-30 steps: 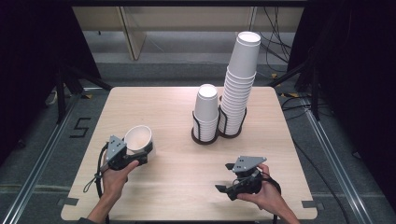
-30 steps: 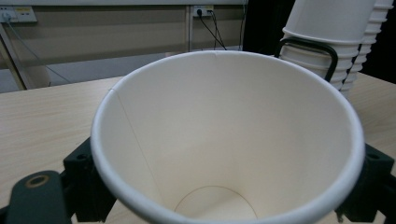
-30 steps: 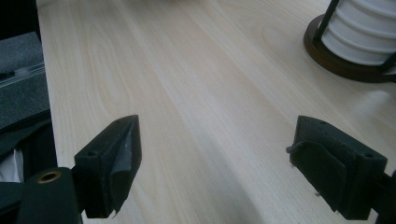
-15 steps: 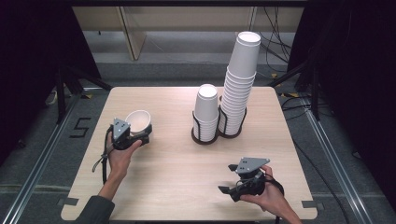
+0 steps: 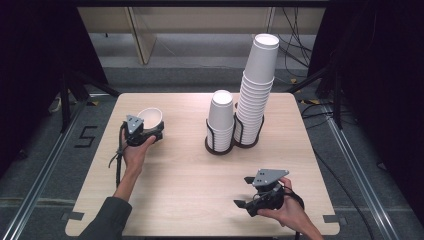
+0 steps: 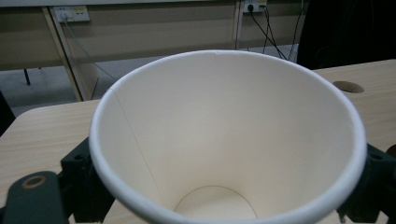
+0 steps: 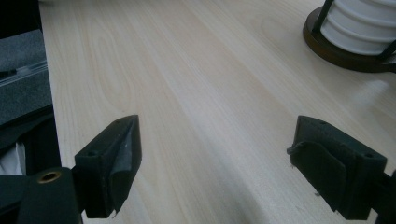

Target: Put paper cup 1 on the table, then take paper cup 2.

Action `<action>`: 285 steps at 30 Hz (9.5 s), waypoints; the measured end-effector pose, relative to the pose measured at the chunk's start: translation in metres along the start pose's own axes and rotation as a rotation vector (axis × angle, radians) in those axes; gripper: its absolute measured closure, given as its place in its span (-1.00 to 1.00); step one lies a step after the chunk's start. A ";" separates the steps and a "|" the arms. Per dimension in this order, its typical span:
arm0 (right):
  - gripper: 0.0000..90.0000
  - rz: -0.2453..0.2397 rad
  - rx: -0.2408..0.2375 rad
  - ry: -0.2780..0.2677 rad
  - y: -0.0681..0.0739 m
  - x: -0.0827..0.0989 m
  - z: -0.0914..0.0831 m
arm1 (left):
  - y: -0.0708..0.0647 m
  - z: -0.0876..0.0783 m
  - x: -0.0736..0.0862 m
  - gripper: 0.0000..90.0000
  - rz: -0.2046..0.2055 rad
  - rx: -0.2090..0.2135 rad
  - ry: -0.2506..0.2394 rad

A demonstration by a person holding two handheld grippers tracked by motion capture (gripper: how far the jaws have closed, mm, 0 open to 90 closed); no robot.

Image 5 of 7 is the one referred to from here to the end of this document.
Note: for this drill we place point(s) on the yellow black tape piece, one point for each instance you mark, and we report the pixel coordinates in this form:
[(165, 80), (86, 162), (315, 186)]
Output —
[(311, 101), (94, 103)]

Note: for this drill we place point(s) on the dark tape strip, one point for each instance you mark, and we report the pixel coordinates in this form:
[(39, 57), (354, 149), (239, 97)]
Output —
[(335, 219)]

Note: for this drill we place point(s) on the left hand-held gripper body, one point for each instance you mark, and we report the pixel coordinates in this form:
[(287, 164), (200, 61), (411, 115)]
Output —
[(135, 125)]

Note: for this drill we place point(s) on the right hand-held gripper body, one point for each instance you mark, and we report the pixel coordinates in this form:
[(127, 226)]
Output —
[(270, 176)]

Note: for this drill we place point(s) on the person's left hand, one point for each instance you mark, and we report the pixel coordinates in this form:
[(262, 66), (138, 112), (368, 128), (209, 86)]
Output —
[(135, 156)]

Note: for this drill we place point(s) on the aluminium floor rail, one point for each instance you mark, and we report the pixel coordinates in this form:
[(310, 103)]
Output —
[(366, 180), (40, 183)]

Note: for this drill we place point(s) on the short stack of paper cups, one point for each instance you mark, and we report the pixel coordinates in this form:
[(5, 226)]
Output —
[(220, 111)]

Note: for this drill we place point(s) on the person's right hand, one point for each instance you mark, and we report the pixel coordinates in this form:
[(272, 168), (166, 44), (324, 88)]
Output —
[(291, 213)]

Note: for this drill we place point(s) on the black metal stand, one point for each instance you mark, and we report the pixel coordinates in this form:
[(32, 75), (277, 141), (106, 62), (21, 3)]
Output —
[(65, 100), (336, 96)]

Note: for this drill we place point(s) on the black curtain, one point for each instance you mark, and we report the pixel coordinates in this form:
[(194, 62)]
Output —
[(383, 83), (30, 66)]

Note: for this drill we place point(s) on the tall stack of paper cups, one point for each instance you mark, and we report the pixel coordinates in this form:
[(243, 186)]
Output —
[(261, 66)]

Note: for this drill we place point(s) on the white paper cup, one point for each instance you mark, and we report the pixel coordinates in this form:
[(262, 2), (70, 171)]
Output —
[(150, 117)]

